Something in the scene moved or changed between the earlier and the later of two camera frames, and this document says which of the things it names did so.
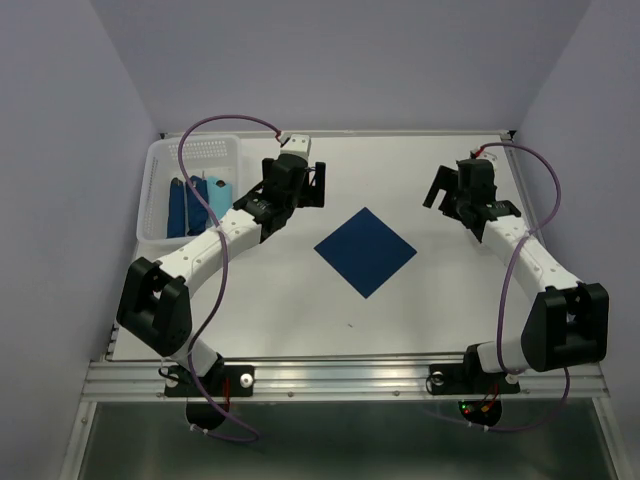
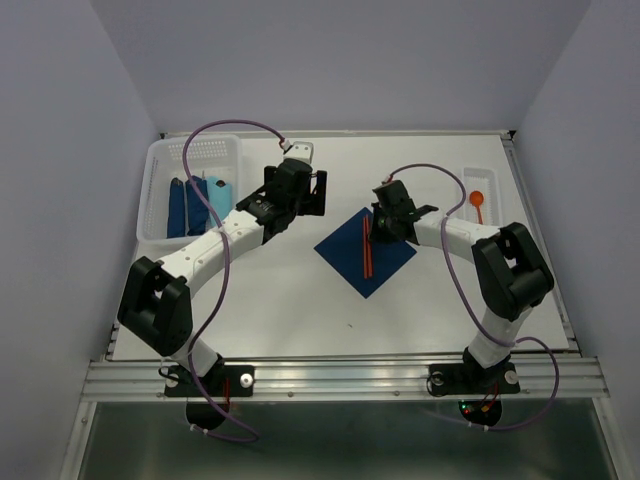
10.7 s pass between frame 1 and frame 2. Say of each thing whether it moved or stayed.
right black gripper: moved
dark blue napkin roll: stayed
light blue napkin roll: stayed
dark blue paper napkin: stayed
